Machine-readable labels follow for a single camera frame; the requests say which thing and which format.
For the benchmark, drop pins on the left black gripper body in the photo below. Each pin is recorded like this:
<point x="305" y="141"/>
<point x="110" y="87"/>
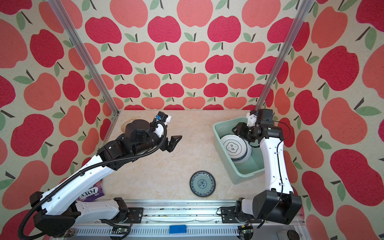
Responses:
<point x="167" y="145"/>

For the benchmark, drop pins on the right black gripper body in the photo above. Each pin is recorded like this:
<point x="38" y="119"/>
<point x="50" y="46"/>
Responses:
<point x="246" y="132"/>

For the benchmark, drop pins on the white plate black line pattern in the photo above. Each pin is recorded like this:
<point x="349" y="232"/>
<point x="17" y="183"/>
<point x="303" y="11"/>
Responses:
<point x="235" y="147"/>

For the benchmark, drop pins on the mint green plastic bin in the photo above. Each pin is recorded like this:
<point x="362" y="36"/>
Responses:
<point x="252" y="168"/>

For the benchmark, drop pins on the teal blue patterned plate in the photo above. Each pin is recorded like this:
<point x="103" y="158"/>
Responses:
<point x="202" y="184"/>

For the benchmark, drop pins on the white fluted plate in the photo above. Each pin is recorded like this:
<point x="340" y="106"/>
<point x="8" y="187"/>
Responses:
<point x="245" y="157"/>

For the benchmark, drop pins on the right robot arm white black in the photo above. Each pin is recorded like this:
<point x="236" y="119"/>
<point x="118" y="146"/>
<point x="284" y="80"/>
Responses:
<point x="277" y="203"/>

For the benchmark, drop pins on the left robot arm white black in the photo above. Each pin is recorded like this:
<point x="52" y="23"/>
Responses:
<point x="54" y="212"/>

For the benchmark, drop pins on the purple snack packet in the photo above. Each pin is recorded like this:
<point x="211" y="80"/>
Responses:
<point x="93" y="193"/>

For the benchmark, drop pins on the green circuit board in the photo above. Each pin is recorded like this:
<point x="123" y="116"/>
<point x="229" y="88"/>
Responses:
<point x="119" y="231"/>

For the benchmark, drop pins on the black round object right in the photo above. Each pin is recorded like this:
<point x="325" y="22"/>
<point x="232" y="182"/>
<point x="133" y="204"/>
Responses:
<point x="293" y="235"/>

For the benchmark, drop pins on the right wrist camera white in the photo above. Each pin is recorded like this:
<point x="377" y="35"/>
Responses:
<point x="251" y="118"/>

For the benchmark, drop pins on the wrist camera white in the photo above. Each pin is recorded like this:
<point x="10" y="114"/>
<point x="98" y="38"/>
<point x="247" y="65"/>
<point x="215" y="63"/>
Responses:
<point x="251" y="118"/>
<point x="162" y="117"/>

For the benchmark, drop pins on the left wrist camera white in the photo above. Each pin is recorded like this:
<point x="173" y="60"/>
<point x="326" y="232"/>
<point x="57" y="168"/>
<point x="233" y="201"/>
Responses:
<point x="162" y="117"/>

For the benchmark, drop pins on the right aluminium frame post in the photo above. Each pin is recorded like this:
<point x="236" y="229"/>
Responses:
<point x="286" y="47"/>

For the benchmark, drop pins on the aluminium frame post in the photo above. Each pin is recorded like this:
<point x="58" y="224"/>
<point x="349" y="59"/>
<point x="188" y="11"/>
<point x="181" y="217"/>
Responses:
<point x="71" y="31"/>
<point x="286" y="47"/>

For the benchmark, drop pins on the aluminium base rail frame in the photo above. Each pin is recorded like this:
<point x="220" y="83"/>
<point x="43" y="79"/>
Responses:
<point x="199" y="216"/>

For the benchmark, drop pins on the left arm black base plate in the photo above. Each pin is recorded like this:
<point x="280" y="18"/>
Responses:
<point x="135" y="214"/>

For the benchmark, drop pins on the blue block on rail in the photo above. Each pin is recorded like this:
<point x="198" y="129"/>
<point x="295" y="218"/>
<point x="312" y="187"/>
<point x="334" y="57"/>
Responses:
<point x="178" y="229"/>

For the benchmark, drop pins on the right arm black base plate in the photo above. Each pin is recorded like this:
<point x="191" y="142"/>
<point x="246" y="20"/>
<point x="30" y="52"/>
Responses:
<point x="230" y="215"/>

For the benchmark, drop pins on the left aluminium frame post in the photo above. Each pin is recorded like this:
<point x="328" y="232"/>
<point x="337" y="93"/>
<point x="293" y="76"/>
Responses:
<point x="71" y="31"/>

